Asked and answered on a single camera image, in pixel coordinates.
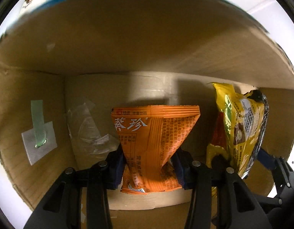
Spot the yellow black snack bag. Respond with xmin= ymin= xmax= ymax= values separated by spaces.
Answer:
xmin=206 ymin=83 xmax=269 ymax=179

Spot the blue green milk carton box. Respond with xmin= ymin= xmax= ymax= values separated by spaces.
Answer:
xmin=0 ymin=0 xmax=294 ymax=224

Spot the orange snack packet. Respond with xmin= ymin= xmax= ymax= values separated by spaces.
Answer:
xmin=111 ymin=105 xmax=200 ymax=194

